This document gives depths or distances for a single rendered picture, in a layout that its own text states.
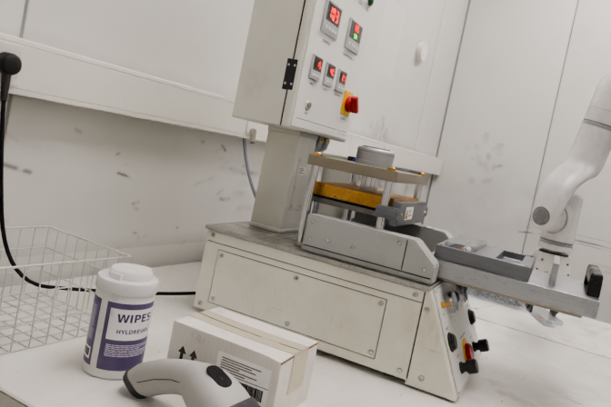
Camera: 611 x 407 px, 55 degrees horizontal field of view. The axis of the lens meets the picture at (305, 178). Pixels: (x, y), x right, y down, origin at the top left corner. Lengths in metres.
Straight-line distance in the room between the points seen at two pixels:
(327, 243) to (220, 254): 0.23
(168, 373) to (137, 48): 0.81
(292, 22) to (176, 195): 0.62
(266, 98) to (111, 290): 0.50
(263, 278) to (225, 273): 0.09
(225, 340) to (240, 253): 0.35
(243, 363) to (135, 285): 0.18
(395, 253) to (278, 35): 0.47
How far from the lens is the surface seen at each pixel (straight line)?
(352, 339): 1.10
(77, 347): 1.01
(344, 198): 1.15
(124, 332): 0.88
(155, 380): 0.82
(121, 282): 0.86
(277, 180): 1.26
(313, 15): 1.16
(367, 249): 1.07
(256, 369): 0.83
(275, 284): 1.14
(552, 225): 1.62
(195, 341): 0.88
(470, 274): 1.09
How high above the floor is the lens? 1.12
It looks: 3 degrees down
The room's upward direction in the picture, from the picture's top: 11 degrees clockwise
